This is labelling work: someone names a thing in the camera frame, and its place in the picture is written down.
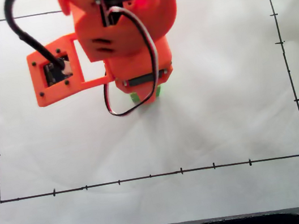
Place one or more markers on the green textured cube block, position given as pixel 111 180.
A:
pixel 134 97

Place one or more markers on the white paper sheet with drawn frame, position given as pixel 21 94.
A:
pixel 172 142

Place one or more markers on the orange camera mount with camera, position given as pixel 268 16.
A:
pixel 56 87

